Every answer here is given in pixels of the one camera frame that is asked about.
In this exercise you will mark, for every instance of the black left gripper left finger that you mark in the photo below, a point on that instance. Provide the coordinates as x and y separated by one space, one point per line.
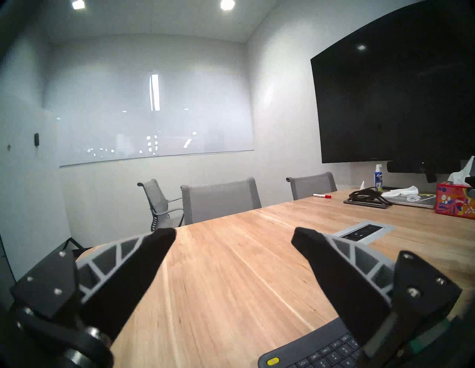
126 274

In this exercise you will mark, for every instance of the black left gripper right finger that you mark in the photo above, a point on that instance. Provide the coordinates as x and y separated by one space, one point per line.
341 282

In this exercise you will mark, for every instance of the silver table power outlet panel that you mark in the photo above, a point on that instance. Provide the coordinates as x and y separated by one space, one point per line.
365 232

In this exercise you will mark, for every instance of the black laptop stand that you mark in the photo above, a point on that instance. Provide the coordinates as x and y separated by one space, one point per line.
365 204

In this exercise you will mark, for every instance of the gray office chair with armrests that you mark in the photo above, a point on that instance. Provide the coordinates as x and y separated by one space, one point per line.
156 196

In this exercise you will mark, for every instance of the red capped whiteboard marker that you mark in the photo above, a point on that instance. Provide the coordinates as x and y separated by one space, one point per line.
322 196

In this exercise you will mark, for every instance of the gray mesh office chair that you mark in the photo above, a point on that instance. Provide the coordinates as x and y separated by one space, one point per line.
219 200
313 185

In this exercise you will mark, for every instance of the whiteboard cleaner spray bottle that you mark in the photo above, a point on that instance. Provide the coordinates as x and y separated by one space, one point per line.
378 181

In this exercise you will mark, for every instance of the crumpled white cloth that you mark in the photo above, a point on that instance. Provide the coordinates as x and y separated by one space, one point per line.
402 191

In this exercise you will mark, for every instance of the silver closed laptop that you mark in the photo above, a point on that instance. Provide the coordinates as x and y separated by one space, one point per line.
419 203

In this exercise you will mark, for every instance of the mobile whiteboard on black stand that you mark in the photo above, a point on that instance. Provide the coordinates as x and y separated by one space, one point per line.
29 185

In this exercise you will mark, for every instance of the black video conference bar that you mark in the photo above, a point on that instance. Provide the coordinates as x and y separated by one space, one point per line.
408 167

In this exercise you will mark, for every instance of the colourful floral tissue box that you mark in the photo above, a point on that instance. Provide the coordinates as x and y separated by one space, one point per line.
454 200

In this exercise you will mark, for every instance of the white tissue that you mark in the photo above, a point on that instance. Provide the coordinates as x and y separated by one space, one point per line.
462 174

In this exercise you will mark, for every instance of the large glass wall whiteboard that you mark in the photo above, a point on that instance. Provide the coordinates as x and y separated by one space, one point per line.
148 122

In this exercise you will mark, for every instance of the large black wall television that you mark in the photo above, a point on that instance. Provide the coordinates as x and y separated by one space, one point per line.
389 92

